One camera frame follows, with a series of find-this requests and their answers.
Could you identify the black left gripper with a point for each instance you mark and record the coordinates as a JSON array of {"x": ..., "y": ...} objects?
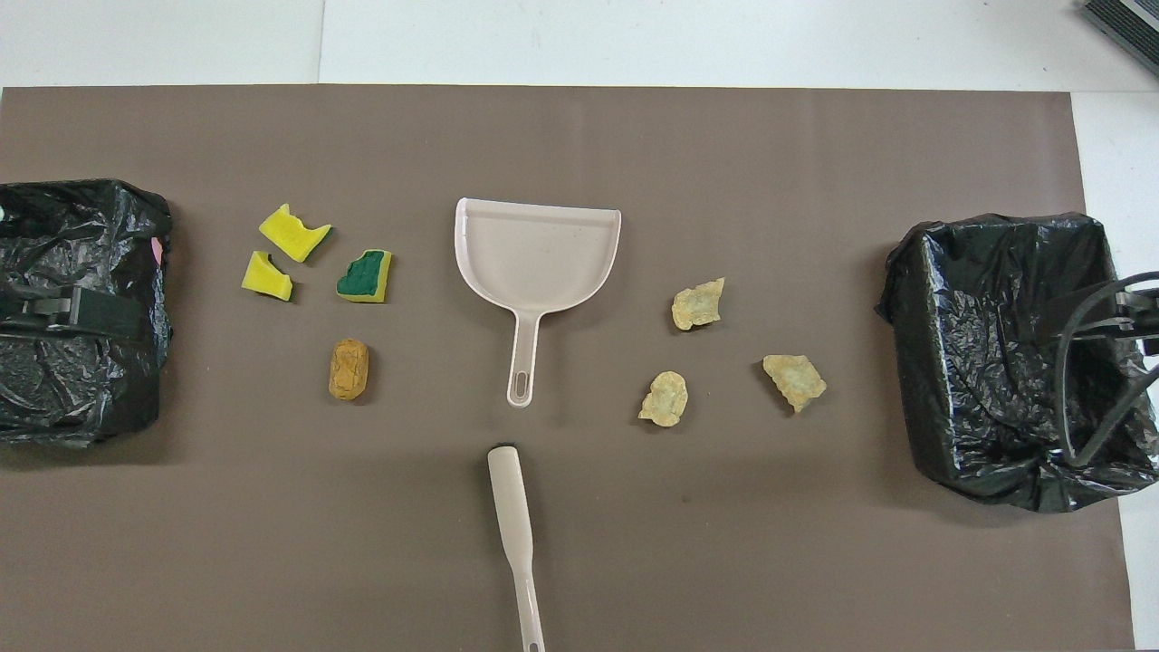
[{"x": 41, "y": 308}]

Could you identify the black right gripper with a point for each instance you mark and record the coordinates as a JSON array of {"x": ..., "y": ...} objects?
[{"x": 1148, "y": 303}]

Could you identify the small yellow sponge wedge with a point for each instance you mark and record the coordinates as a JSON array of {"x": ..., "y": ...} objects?
[{"x": 264, "y": 279}]

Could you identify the large notched yellow sponge piece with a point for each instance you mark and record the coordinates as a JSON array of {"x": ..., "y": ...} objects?
[{"x": 290, "y": 234}]

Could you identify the orange brown sponge lump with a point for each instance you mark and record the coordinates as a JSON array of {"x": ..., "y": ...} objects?
[{"x": 349, "y": 369}]

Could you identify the green and yellow sponge piece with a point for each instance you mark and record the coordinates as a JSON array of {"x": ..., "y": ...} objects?
[{"x": 362, "y": 276}]

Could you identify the pale beige sponge chunk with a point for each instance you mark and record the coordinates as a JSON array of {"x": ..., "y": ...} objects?
[
  {"x": 697, "y": 306},
  {"x": 795, "y": 378},
  {"x": 664, "y": 400}
]

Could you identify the pink plastic dustpan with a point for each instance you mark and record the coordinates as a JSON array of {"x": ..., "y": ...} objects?
[{"x": 534, "y": 254}]

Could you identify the pink brush with black bristles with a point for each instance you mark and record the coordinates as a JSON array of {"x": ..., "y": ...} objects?
[{"x": 509, "y": 498}]

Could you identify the bin lined with black bag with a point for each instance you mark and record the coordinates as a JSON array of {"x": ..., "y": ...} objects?
[
  {"x": 978, "y": 362},
  {"x": 90, "y": 235}
]

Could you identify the grey ribbed device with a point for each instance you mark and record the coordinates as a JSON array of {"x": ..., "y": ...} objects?
[{"x": 1132, "y": 23}]

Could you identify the brown table mat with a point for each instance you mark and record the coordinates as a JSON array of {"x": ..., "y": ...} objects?
[{"x": 579, "y": 136}]

